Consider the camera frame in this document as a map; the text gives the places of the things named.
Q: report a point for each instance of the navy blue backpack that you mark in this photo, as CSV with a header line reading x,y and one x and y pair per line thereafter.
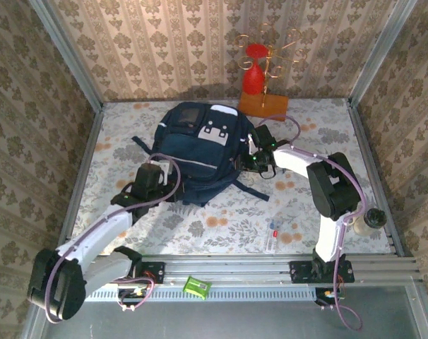
x,y
200,148

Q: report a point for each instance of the syringe-like pen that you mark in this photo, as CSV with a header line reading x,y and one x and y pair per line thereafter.
x,y
272,240

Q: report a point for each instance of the clear bottle black cap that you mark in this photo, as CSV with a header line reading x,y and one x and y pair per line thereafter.
x,y
375,217

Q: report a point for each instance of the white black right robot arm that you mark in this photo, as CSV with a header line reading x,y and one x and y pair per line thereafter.
x,y
334,183

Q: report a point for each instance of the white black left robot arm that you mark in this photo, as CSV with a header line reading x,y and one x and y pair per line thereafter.
x,y
101,229

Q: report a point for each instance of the red wine glass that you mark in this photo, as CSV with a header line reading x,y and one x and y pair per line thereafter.
x,y
253,83

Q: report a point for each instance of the green tissue packet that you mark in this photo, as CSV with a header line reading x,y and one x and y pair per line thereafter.
x,y
196,286

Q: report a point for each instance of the aluminium frame bar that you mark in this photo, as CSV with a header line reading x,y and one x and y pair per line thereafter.
x,y
377,56
82,176
369,159
70,56

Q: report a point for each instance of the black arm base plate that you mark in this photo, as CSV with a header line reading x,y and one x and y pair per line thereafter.
x,y
157,272
300,272

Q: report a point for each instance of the wide aluminium mounting rail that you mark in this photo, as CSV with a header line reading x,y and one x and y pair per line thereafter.
x,y
228,268

